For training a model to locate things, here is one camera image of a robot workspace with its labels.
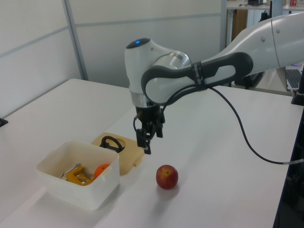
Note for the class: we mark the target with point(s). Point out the silver laptop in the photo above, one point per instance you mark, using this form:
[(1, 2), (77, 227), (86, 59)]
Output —
[(293, 78)]

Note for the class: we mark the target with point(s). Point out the grey partition post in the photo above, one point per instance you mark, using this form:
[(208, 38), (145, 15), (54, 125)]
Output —
[(76, 40), (223, 21)]

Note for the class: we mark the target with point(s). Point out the beige plastic lid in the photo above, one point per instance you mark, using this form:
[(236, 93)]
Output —
[(129, 156)]

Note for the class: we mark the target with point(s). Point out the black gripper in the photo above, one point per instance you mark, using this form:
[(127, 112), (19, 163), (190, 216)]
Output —
[(149, 115)]

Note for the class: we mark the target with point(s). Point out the orange toy fruit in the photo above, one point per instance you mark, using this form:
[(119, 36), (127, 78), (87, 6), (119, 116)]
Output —
[(101, 170)]

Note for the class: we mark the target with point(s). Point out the red toy apple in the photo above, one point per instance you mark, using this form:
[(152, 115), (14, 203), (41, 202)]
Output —
[(167, 177)]

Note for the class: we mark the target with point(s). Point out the small black table bracket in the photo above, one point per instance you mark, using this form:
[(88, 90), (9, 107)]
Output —
[(3, 122)]

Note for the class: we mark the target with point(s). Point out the brown wooden cabinet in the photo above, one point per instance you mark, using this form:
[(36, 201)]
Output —
[(239, 23)]

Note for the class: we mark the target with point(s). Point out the yellow C-clamp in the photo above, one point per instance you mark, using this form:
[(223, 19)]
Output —
[(76, 177)]

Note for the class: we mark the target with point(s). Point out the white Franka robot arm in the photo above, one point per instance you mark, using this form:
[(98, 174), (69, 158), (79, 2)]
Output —
[(166, 83)]

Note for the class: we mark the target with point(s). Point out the black equipment frame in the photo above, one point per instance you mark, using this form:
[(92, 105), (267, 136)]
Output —
[(297, 190)]

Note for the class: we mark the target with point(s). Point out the white plastic container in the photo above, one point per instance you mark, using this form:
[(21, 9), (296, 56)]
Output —
[(78, 194)]

